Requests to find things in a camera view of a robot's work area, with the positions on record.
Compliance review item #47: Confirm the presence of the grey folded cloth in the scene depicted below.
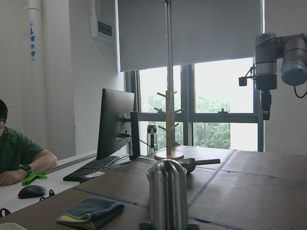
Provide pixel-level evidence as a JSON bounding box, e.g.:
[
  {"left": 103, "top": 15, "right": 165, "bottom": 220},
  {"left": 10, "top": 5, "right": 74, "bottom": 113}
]
[{"left": 56, "top": 197, "right": 124, "bottom": 230}]

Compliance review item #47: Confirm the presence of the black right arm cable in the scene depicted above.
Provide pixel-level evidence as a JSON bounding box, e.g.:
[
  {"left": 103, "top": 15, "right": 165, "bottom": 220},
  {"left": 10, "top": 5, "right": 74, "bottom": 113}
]
[{"left": 294, "top": 85, "right": 307, "bottom": 99}]

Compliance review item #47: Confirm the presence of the white window roller blind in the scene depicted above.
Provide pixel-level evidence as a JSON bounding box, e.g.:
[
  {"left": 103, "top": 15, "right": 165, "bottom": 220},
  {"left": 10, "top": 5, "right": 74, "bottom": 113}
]
[{"left": 118, "top": 0, "right": 261, "bottom": 71}]

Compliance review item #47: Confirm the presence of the black computer mouse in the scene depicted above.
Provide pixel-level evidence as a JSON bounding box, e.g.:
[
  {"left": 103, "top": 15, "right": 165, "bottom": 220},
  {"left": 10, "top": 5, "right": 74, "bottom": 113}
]
[{"left": 18, "top": 185, "right": 46, "bottom": 199}]

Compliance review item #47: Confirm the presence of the green clamp tool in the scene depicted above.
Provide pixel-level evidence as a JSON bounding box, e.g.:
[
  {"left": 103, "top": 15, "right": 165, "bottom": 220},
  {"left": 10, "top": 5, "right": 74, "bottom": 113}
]
[{"left": 22, "top": 171, "right": 47, "bottom": 186}]

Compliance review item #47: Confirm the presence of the steel ice scoop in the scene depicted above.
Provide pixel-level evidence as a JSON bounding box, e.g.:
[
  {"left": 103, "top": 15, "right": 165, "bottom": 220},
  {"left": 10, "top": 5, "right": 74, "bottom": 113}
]
[{"left": 178, "top": 158, "right": 221, "bottom": 173}]

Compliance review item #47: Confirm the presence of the seated person green shirt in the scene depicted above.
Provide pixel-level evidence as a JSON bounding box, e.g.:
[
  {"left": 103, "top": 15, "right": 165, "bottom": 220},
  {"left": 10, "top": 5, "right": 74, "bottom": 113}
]
[{"left": 0, "top": 101, "right": 58, "bottom": 186}]

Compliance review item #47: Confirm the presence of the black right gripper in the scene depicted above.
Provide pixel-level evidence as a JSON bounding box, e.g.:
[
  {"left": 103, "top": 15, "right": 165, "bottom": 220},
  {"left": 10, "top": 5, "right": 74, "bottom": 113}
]
[{"left": 260, "top": 91, "right": 272, "bottom": 120}]

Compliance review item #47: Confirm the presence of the black computer monitor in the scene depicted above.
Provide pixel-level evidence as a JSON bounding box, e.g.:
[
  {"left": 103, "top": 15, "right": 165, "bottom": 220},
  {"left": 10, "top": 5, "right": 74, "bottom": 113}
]
[{"left": 96, "top": 89, "right": 140, "bottom": 161}]

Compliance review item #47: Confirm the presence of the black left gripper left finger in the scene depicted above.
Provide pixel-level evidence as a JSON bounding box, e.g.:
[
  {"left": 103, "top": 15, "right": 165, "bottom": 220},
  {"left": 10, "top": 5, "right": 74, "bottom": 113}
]
[{"left": 139, "top": 222, "right": 151, "bottom": 230}]

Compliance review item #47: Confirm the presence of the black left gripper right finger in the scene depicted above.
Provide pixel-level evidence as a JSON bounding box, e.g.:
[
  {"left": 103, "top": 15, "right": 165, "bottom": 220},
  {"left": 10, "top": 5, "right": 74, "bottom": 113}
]
[{"left": 188, "top": 223, "right": 200, "bottom": 230}]

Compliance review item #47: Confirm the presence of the dark water bottle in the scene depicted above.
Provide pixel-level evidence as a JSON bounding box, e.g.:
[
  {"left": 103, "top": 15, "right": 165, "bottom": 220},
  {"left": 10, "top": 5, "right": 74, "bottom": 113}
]
[{"left": 147, "top": 124, "right": 158, "bottom": 154}]

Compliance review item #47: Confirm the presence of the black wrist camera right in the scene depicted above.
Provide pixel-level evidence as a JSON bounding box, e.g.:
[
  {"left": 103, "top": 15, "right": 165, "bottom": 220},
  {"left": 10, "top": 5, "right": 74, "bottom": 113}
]
[{"left": 238, "top": 77, "right": 248, "bottom": 87}]

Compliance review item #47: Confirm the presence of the cream bear serving tray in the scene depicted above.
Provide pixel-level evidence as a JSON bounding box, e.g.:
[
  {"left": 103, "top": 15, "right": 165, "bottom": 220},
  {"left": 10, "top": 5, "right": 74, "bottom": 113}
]
[{"left": 0, "top": 223, "right": 23, "bottom": 230}]

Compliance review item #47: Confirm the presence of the black keyboard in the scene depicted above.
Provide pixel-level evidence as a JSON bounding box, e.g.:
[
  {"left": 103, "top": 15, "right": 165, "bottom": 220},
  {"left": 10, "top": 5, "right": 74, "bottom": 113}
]
[{"left": 63, "top": 156, "right": 120, "bottom": 182}]

